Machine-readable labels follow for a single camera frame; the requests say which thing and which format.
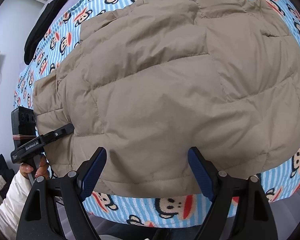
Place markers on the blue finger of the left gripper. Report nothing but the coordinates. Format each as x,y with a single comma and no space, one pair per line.
57,134

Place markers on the black folded garment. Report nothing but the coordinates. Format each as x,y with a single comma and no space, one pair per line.
41,27

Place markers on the white jacket sleeve forearm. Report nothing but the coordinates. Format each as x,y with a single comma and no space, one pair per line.
12,206

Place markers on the left hand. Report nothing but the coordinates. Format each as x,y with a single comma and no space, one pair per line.
39,169

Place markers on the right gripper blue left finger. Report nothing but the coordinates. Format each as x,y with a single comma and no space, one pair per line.
89,173

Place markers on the blue striped monkey blanket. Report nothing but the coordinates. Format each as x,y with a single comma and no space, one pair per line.
61,38

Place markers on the khaki puffer jacket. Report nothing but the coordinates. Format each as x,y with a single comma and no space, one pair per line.
158,77

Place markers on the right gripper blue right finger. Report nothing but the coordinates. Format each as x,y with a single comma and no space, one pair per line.
204,172

